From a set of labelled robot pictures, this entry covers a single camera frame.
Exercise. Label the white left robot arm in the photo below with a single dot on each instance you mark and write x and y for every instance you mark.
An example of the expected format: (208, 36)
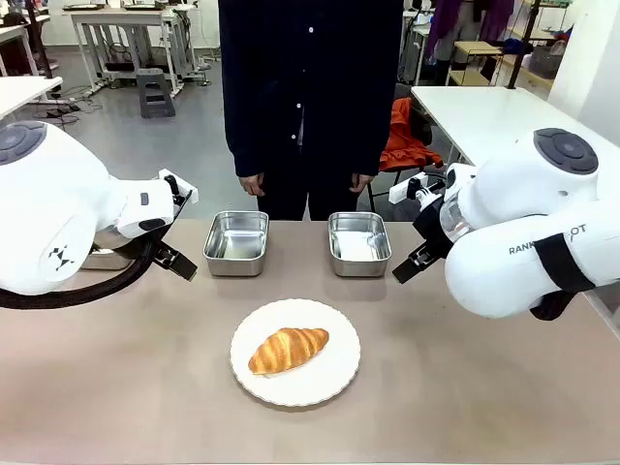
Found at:
(48, 203)

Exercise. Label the grey plastic step stool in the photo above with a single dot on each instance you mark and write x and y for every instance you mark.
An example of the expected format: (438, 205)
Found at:
(155, 80)

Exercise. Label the steel rectangular container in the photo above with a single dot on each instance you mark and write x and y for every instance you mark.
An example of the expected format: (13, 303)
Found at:
(109, 259)
(236, 264)
(361, 266)

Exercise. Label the person in dark navy shirt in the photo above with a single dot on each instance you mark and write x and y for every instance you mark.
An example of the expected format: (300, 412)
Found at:
(310, 72)

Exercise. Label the purple hanging clothes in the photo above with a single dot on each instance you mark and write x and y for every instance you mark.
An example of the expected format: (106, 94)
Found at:
(448, 19)

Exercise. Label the black clamp pole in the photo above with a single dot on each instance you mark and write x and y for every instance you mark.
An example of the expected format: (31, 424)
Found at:
(525, 43)

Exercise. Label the black chair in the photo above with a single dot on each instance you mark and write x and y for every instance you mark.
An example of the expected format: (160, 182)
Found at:
(425, 131)

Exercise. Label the white metal rack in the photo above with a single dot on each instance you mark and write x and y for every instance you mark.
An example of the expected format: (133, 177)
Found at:
(416, 43)

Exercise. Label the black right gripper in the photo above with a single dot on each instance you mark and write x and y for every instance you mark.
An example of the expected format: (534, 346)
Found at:
(433, 232)

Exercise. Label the person's right forearm navy sleeve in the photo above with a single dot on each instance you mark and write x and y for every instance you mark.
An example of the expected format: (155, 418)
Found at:
(244, 145)

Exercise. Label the golden croissant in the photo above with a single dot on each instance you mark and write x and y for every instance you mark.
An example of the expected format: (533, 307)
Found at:
(288, 349)

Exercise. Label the dark blue bag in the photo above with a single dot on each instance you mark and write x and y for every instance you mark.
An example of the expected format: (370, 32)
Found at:
(516, 46)

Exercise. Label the wooden shelf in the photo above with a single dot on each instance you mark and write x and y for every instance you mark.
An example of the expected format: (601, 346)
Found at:
(477, 48)

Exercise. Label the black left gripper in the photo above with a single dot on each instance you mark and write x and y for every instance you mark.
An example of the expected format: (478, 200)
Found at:
(160, 244)

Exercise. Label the large white table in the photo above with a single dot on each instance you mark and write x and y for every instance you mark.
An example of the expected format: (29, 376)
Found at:
(494, 116)

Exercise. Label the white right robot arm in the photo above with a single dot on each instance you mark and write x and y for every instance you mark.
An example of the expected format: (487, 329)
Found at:
(523, 194)

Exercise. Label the white scalloped plate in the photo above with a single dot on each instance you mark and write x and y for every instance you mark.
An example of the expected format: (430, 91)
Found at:
(329, 378)

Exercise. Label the white workbench with trays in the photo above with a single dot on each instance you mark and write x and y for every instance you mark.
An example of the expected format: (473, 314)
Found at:
(121, 17)

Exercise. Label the orange cloth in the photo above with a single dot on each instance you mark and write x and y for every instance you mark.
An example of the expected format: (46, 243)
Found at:
(407, 145)

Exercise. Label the person's left forearm navy sleeve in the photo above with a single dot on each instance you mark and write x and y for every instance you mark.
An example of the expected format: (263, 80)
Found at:
(370, 145)

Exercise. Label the white desk with dark items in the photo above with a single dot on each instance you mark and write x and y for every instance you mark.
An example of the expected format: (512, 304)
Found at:
(14, 34)

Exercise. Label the floor power strip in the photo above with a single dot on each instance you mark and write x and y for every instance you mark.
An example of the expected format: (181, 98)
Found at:
(63, 112)

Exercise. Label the grey mesh basket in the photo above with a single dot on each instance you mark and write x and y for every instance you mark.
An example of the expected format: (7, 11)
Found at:
(545, 63)

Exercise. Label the person's left hand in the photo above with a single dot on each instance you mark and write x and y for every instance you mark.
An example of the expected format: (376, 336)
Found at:
(363, 184)

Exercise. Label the person's right hand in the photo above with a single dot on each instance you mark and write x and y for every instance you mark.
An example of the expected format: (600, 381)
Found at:
(253, 185)

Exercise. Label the small white side table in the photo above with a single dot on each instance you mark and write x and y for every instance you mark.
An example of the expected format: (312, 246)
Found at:
(19, 92)

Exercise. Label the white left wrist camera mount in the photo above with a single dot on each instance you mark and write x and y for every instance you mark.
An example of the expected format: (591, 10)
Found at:
(186, 185)

